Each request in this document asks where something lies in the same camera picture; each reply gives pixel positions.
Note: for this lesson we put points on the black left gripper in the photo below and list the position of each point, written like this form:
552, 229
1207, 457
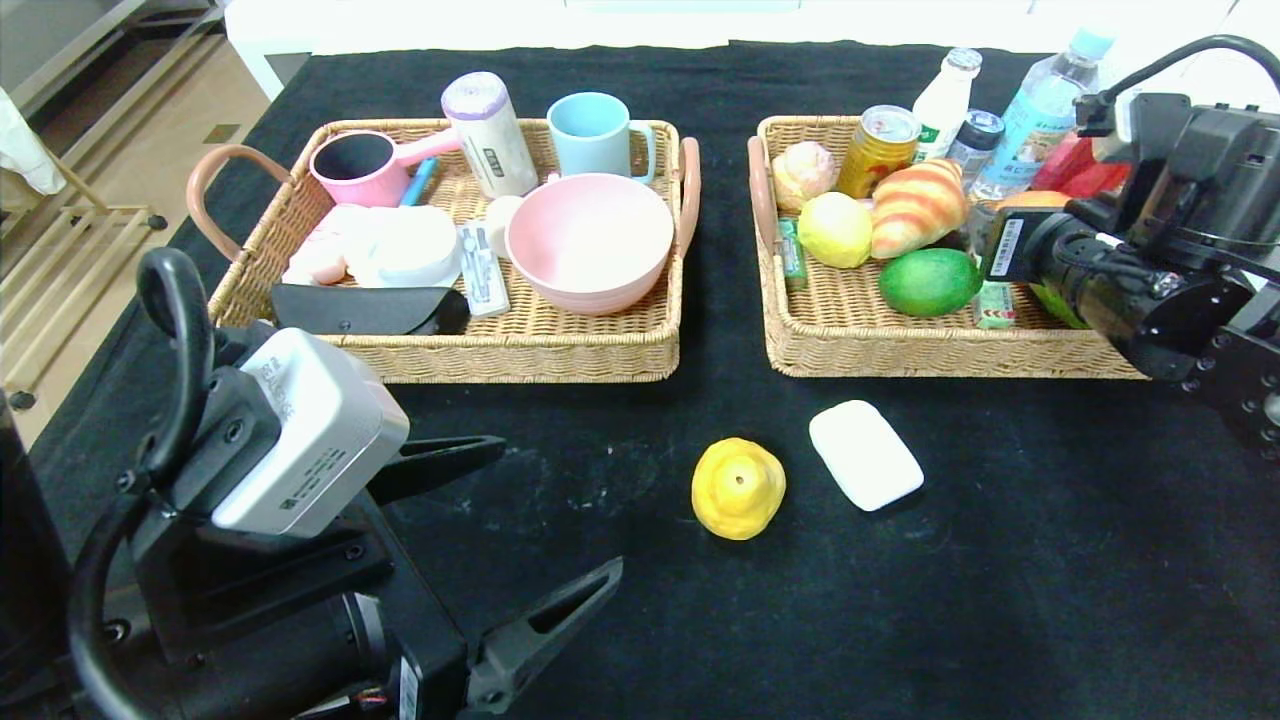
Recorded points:
425, 640

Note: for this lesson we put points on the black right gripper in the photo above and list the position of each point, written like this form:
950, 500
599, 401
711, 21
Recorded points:
1008, 250

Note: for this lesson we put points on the orange fruit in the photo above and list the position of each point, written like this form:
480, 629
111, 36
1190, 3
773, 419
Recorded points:
1035, 200

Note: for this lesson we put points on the green lime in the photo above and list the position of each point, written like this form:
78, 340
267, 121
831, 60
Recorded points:
930, 283

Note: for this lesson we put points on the brown striped croissant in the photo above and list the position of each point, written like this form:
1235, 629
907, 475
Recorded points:
915, 210

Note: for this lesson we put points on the yellow pear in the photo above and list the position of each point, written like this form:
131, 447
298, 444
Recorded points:
738, 490

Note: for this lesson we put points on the pink bowl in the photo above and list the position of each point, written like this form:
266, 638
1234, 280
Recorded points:
590, 245

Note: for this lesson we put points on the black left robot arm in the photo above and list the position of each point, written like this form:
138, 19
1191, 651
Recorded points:
30, 580

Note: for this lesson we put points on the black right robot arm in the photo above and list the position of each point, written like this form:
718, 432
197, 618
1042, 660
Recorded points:
1180, 300

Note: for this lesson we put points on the purple eggplant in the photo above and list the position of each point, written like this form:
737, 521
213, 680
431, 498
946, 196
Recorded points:
958, 240

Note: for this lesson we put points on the green white candy pack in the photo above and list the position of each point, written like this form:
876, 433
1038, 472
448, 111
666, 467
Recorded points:
995, 305

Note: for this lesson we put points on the green white cabbage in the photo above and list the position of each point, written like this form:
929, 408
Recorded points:
1060, 305

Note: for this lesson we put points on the red drink can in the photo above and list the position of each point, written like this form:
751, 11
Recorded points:
1075, 170

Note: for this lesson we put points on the small blue-capped bottle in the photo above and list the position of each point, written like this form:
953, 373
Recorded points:
975, 150

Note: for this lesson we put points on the clear water bottle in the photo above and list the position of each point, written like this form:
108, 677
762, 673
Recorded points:
1035, 118

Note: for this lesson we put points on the white milk bottle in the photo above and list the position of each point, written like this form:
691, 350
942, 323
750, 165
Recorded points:
945, 105

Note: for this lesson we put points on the yellow drink can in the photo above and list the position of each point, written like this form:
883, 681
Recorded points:
878, 152

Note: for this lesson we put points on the yellow lemon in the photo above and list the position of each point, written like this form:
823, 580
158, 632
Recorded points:
836, 230

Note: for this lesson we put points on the black tablecloth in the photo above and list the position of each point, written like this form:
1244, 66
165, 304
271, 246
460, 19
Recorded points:
650, 620

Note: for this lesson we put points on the green gum pack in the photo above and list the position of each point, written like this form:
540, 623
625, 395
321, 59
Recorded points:
792, 253

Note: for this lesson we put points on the pink yellow bun toy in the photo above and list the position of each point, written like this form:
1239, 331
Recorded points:
808, 168

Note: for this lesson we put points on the white soap bar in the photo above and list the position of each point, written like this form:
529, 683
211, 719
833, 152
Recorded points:
865, 455

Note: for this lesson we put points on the black glasses case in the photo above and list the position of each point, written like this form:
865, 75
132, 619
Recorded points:
358, 311

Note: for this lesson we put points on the clear plastic tool pack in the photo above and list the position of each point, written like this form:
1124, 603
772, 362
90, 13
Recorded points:
483, 278

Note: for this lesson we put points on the white round container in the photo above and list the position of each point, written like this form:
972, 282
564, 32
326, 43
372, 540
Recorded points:
405, 248

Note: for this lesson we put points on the small cream cup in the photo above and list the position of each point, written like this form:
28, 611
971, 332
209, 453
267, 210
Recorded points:
500, 225

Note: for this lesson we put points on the pink white tube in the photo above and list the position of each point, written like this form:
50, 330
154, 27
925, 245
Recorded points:
323, 258

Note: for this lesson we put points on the blue pen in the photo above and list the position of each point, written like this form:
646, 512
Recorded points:
420, 183

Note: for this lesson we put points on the pink scoop cup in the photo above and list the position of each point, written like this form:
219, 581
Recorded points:
382, 190

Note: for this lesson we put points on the cream tumbler purple lid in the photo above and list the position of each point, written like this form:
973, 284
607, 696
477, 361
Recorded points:
493, 147

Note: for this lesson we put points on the light blue mug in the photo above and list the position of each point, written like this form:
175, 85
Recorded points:
593, 135

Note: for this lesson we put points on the light wooden rack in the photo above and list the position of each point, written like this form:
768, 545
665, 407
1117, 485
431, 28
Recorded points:
120, 212

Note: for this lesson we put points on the brown wooden shelf unit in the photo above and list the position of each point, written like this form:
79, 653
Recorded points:
150, 50

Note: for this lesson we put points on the white hanging cloth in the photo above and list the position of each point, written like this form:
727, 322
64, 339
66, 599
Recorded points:
20, 150

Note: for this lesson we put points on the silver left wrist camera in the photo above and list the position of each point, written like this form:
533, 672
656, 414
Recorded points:
310, 440

